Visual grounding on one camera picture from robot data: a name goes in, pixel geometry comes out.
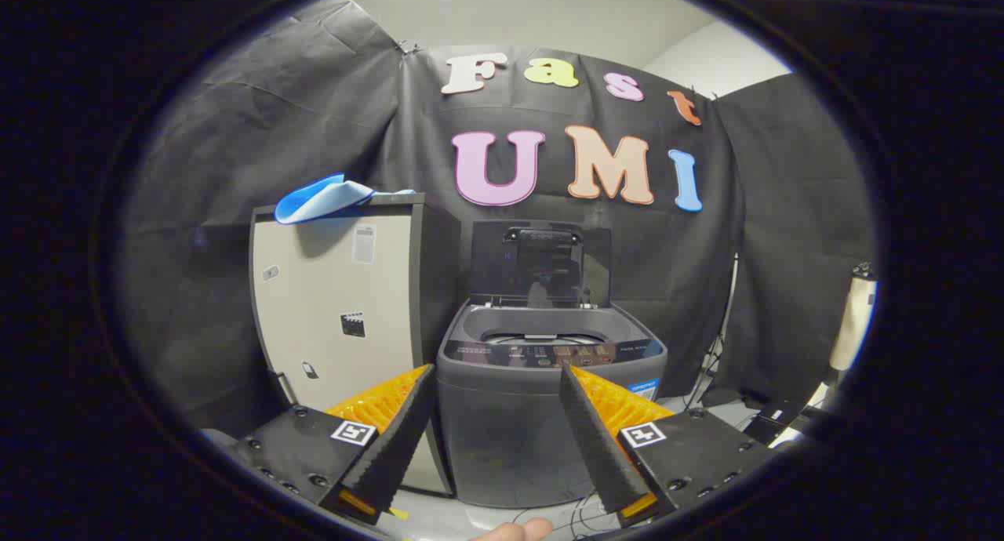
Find grey washing machine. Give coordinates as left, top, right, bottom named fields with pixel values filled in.
left=435, top=298, right=669, bottom=509

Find beige cabinet with black top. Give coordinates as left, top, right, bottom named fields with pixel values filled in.
left=249, top=194, right=464, bottom=496

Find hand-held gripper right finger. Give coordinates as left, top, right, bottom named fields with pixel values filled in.
left=558, top=365, right=777, bottom=528

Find white cylindrical object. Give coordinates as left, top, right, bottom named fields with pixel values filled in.
left=829, top=263, right=878, bottom=372

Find black cables beside backdrop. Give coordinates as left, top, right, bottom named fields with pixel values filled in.
left=681, top=333, right=738, bottom=410

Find black backdrop cloth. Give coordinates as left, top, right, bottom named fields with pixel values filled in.
left=118, top=0, right=876, bottom=440

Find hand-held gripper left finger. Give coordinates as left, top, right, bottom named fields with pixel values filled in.
left=227, top=363, right=437, bottom=526

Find thin floor cables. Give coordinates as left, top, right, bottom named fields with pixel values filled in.
left=502, top=490, right=624, bottom=540

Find light blue button shirt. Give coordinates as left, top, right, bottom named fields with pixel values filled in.
left=274, top=173, right=417, bottom=225

